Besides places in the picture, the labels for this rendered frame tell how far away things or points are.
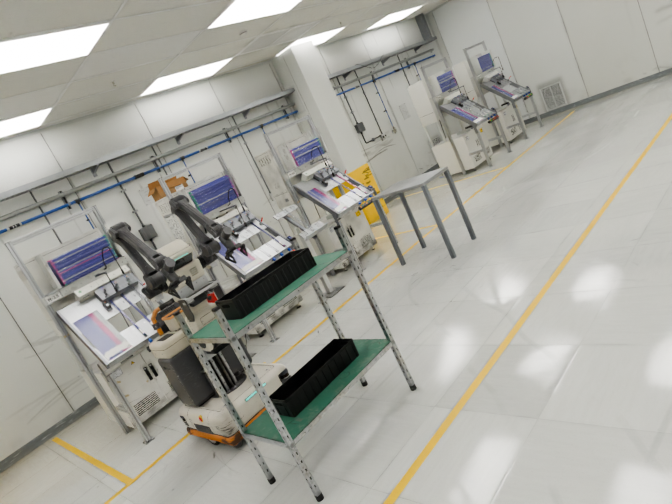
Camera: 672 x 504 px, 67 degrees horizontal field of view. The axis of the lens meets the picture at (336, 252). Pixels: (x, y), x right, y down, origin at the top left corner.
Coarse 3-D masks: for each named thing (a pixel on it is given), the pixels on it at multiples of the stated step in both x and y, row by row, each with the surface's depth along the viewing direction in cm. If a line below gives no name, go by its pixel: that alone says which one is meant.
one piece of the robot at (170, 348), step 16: (160, 336) 358; (176, 336) 344; (160, 352) 343; (176, 352) 342; (192, 352) 350; (224, 352) 366; (176, 368) 341; (192, 368) 348; (224, 368) 357; (240, 368) 372; (176, 384) 352; (192, 384) 346; (208, 384) 354; (224, 384) 356; (192, 400) 346
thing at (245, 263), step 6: (234, 240) 520; (222, 246) 511; (222, 252) 504; (234, 252) 507; (240, 252) 508; (252, 252) 511; (234, 258) 501; (240, 258) 502; (246, 258) 503; (252, 258) 504; (258, 258) 506; (234, 264) 495; (240, 264) 496; (246, 264) 497; (252, 264) 498; (258, 264) 499; (246, 270) 491
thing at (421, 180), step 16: (416, 176) 526; (432, 176) 483; (448, 176) 500; (384, 192) 522; (400, 192) 495; (432, 208) 478; (464, 208) 509; (384, 224) 530; (416, 224) 560; (448, 240) 486; (400, 256) 537
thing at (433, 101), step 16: (432, 64) 836; (432, 80) 830; (448, 80) 850; (416, 96) 851; (432, 96) 827; (448, 96) 847; (464, 96) 860; (432, 112) 845; (448, 112) 827; (464, 112) 828; (480, 112) 840; (496, 112) 853; (448, 128) 915; (480, 128) 869; (432, 144) 875; (448, 144) 854; (464, 144) 835; (480, 144) 812; (448, 160) 868; (464, 160) 848; (480, 160) 855
